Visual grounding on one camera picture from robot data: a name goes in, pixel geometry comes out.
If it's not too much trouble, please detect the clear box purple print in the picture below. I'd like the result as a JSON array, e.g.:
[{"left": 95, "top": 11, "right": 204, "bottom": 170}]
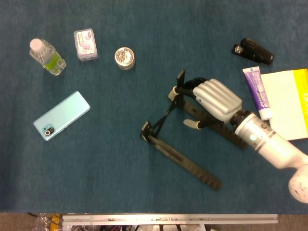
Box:
[{"left": 73, "top": 28, "right": 99, "bottom": 62}]

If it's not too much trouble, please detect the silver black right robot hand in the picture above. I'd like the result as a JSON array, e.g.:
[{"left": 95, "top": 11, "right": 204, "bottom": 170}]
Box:
[{"left": 167, "top": 77, "right": 243, "bottom": 130}]

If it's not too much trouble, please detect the clear bottle green label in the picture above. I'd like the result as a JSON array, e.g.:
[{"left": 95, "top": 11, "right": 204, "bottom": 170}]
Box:
[{"left": 29, "top": 38, "right": 67, "bottom": 77}]

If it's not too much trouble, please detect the round clear paperclip container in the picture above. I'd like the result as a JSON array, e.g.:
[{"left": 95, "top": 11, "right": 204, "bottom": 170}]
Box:
[{"left": 114, "top": 47, "right": 136, "bottom": 71}]

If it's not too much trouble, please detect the teal table cloth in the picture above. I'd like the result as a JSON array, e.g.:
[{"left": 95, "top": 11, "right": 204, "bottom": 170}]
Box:
[{"left": 0, "top": 0, "right": 308, "bottom": 214}]

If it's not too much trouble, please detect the white yellow booklet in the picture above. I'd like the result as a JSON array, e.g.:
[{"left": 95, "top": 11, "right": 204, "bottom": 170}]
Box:
[{"left": 260, "top": 68, "right": 308, "bottom": 141}]

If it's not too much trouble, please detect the black folding stand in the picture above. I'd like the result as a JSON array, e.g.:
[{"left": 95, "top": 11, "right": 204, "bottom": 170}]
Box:
[{"left": 140, "top": 69, "right": 248, "bottom": 192}]

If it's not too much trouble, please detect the aluminium frame rail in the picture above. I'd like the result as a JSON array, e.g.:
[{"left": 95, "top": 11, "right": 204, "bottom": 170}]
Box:
[{"left": 62, "top": 213, "right": 279, "bottom": 231}]

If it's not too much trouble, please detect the purple white tube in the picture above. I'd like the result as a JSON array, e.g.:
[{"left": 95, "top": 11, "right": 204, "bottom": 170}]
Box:
[{"left": 242, "top": 66, "right": 272, "bottom": 121}]

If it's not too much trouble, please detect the turquoise smartphone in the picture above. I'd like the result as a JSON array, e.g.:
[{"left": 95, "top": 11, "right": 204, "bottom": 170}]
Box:
[{"left": 33, "top": 90, "right": 91, "bottom": 141}]

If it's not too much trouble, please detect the crumpled clear plastic bag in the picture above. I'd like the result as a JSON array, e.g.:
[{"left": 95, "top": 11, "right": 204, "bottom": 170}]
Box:
[{"left": 32, "top": 214, "right": 53, "bottom": 231}]

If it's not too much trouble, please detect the black stapler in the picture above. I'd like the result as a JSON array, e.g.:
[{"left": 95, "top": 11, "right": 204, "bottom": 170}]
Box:
[{"left": 231, "top": 38, "right": 275, "bottom": 66}]

